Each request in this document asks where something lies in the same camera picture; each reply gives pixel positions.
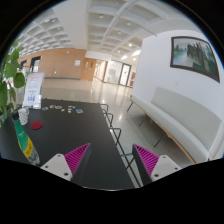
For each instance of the white patterned paper cup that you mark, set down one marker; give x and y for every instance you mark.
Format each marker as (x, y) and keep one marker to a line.
(23, 115)

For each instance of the framed landscape painting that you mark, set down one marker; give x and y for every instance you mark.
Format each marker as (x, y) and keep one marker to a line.
(194, 54)

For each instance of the long white bench sofa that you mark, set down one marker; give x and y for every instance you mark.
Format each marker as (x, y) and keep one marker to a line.
(194, 128)

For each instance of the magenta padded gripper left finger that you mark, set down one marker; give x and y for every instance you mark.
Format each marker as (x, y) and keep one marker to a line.
(70, 166)

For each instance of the white standing sign card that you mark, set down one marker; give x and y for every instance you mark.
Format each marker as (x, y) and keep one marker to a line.
(32, 94)

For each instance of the green plastic water bottle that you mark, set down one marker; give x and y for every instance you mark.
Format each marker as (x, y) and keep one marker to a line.
(24, 141)

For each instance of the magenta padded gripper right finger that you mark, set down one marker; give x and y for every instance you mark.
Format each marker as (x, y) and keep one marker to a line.
(151, 166)

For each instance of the black metal chair frame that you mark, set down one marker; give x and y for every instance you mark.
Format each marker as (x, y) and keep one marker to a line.
(116, 134)

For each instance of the red round coaster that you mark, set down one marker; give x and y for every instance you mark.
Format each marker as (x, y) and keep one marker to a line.
(36, 125)

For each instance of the blue square coaster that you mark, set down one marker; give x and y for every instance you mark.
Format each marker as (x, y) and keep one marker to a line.
(79, 110)

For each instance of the small round badge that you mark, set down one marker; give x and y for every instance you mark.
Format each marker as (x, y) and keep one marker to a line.
(59, 107)

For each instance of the green leafy potted plant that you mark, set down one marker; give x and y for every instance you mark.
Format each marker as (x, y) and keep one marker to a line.
(11, 78)

